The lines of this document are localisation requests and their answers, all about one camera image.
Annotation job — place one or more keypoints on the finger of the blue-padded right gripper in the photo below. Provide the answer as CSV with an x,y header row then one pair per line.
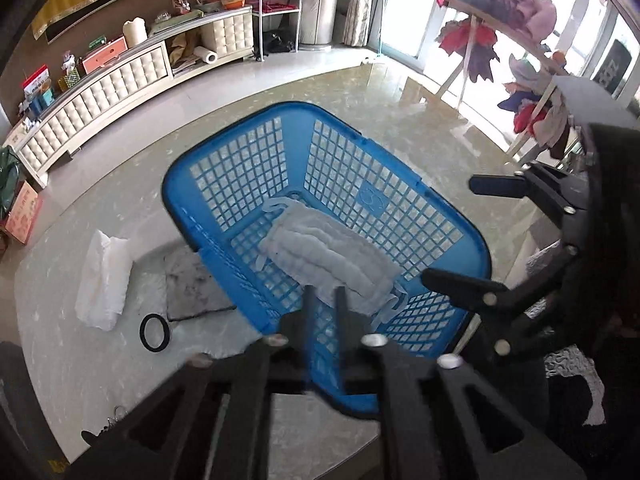
x,y
520,322
556,193

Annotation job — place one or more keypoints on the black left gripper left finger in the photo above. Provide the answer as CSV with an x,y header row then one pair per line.
x,y
211,419

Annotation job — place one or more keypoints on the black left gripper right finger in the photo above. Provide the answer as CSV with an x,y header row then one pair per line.
x,y
440,419

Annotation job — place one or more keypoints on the grey felt square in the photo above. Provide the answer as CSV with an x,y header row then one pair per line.
x,y
191,291

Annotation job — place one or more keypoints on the white textured foam pad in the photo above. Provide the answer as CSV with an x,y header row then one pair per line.
x,y
104,281

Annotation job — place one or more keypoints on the light grey quilted cloth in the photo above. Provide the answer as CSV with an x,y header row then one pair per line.
x,y
314,249

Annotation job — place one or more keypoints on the blue plastic laundry basket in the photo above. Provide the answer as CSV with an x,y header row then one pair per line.
x,y
290,197

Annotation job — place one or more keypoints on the wooden clothes drying rack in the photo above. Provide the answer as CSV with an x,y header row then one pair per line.
x,y
542,113

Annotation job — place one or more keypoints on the beige patterned curtain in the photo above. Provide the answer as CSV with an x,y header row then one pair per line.
x,y
357,23

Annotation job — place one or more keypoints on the cardboard box with red print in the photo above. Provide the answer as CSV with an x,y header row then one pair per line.
x,y
23,214

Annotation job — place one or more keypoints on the silver cylindrical air conditioner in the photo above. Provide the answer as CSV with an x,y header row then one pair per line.
x,y
316,23

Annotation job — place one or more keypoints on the green plastic bag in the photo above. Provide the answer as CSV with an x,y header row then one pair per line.
x,y
10,177

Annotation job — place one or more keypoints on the white tufted tv cabinet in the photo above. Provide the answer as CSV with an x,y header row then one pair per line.
x,y
112,91

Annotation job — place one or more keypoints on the paper roll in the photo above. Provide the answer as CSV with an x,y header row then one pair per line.
x,y
205,55

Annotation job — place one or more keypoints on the pink drawer box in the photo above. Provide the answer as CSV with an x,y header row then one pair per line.
x,y
103,55

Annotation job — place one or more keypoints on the cream pillar candle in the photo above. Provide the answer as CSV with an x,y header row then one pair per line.
x,y
134,32

